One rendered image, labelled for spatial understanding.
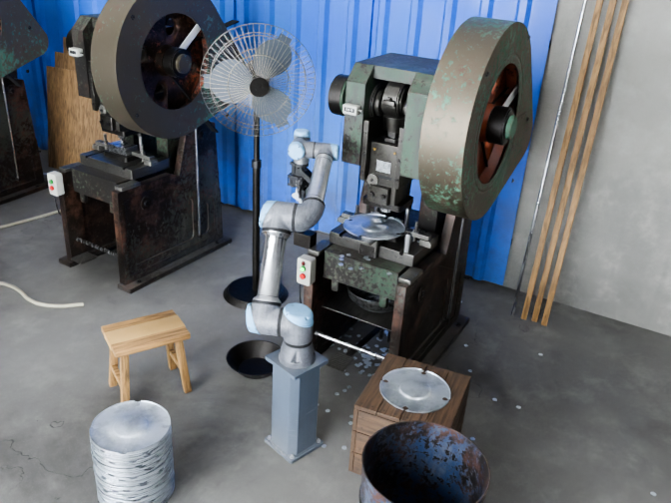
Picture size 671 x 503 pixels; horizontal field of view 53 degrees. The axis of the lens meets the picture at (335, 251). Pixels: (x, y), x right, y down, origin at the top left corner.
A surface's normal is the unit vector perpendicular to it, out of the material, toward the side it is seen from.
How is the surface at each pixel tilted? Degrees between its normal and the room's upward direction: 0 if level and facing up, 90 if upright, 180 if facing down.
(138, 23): 90
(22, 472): 0
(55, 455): 0
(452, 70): 52
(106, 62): 86
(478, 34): 26
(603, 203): 90
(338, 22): 90
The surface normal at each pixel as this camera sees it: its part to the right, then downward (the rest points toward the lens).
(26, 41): 0.89, 0.25
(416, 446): 0.01, 0.41
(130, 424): 0.06, -0.90
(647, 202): -0.50, 0.36
